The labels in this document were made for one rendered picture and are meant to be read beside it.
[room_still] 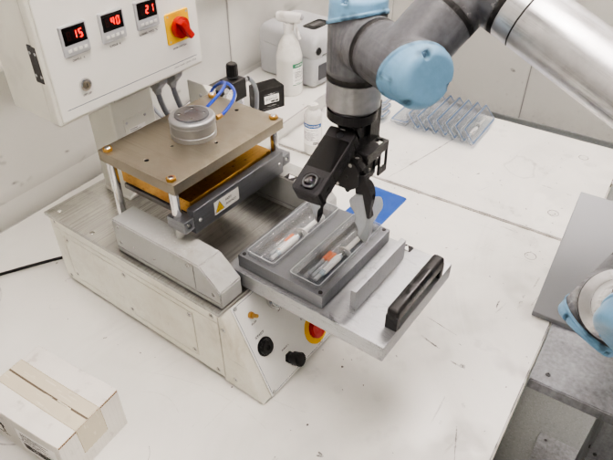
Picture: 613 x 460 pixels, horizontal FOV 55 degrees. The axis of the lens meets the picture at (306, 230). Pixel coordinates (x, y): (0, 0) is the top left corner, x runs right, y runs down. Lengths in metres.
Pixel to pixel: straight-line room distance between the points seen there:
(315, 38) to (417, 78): 1.24
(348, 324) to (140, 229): 0.39
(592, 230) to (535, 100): 2.17
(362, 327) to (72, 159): 1.00
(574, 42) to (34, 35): 0.72
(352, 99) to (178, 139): 0.35
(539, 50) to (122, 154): 0.65
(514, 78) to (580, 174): 1.70
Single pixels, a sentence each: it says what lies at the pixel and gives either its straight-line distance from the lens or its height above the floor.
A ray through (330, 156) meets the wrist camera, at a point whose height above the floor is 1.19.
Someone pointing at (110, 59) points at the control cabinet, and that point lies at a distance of 1.06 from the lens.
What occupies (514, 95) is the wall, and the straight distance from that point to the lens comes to 3.42.
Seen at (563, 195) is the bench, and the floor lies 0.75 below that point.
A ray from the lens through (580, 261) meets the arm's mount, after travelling 1.27.
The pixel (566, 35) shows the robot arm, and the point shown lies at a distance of 0.68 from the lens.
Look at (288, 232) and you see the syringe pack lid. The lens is 0.97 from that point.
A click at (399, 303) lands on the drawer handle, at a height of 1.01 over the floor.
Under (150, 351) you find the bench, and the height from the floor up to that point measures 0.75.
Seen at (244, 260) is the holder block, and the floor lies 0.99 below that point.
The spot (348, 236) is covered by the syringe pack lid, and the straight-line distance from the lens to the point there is 0.97.
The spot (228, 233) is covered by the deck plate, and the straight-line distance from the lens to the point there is 1.10.
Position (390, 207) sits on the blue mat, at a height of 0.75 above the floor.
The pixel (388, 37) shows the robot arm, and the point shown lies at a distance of 0.70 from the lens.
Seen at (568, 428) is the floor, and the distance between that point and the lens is 2.08.
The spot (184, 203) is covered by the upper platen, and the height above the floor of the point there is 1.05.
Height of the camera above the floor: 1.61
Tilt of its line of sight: 38 degrees down
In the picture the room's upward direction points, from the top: straight up
